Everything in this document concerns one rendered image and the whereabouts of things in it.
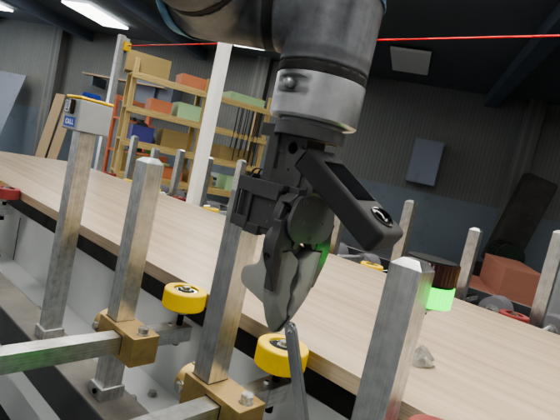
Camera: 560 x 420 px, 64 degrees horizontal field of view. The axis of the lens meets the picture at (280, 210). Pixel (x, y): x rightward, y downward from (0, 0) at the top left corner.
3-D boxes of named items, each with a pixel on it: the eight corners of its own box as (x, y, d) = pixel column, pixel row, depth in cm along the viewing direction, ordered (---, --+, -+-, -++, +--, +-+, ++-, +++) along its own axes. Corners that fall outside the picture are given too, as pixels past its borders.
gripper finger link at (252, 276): (243, 314, 50) (262, 233, 49) (282, 336, 46) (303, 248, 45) (222, 317, 47) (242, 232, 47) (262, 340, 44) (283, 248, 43)
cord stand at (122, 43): (93, 196, 309) (123, 33, 299) (87, 192, 315) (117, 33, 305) (104, 197, 315) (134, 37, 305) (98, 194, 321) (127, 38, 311)
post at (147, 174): (96, 424, 80) (147, 157, 75) (87, 413, 82) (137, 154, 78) (114, 418, 82) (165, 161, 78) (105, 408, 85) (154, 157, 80)
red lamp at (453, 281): (443, 289, 45) (449, 268, 45) (391, 271, 49) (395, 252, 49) (463, 286, 50) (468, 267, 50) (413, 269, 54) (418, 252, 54)
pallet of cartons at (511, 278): (501, 317, 533) (517, 259, 526) (538, 355, 414) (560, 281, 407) (427, 298, 548) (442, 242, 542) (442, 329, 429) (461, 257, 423)
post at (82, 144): (42, 341, 95) (78, 131, 91) (32, 332, 99) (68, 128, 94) (63, 338, 99) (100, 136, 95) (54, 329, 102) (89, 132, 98)
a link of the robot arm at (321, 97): (382, 97, 46) (327, 67, 39) (370, 144, 46) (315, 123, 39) (312, 92, 52) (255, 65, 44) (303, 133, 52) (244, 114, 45)
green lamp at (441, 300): (437, 313, 46) (442, 292, 45) (385, 292, 49) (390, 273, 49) (458, 307, 50) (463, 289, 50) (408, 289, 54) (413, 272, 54)
